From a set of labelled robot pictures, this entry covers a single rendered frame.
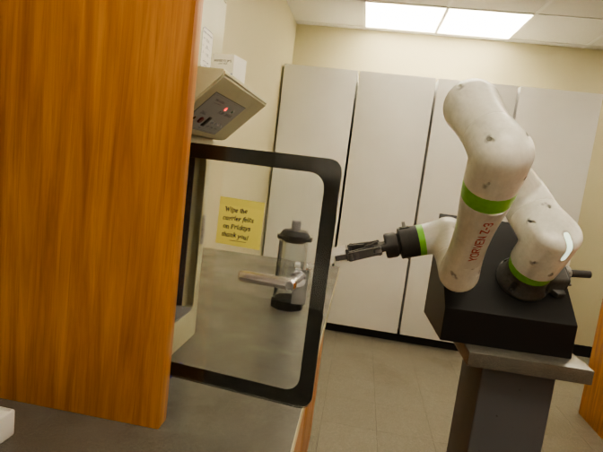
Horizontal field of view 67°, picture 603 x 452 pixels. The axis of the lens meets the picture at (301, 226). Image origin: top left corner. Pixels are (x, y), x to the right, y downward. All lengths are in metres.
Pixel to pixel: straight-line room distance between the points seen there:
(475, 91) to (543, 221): 0.41
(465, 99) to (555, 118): 3.06
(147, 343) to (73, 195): 0.25
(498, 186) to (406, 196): 2.87
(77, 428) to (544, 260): 1.09
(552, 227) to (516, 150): 0.39
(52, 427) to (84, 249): 0.27
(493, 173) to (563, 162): 3.16
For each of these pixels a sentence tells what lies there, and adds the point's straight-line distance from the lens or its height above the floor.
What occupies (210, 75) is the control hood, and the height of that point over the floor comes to 1.50.
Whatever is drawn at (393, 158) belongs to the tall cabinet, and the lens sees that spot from 3.84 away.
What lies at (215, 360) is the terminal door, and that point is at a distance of 0.81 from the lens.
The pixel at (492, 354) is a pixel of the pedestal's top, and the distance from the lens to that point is 1.37.
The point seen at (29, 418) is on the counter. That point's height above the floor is 0.94.
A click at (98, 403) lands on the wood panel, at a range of 0.84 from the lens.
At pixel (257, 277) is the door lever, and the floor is 1.20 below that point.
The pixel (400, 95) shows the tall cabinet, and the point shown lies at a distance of 3.89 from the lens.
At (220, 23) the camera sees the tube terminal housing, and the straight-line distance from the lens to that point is 1.11.
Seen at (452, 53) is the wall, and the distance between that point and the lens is 4.47.
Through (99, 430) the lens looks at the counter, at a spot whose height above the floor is 0.94.
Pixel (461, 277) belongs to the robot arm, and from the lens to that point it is 1.28.
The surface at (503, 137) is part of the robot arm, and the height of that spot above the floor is 1.47.
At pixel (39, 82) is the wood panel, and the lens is 0.81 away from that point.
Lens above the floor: 1.37
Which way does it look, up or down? 7 degrees down
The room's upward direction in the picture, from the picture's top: 7 degrees clockwise
